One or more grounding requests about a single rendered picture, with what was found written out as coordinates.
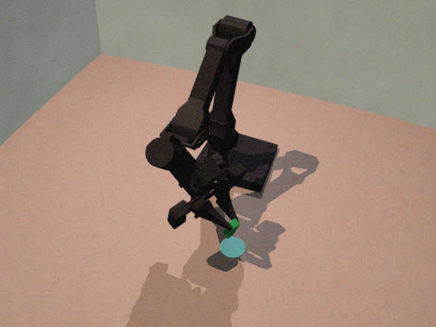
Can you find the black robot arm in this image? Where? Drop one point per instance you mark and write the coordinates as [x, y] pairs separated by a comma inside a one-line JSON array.
[[193, 124]]

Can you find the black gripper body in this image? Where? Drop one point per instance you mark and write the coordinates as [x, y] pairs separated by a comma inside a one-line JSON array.
[[178, 213]]

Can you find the cyan circle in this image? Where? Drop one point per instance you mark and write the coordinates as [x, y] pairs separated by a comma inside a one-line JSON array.
[[232, 247]]

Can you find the green rectangular block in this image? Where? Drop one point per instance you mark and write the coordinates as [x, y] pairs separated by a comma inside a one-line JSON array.
[[234, 224]]

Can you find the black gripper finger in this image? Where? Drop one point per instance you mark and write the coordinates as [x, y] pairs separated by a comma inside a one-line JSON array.
[[204, 211], [224, 202]]

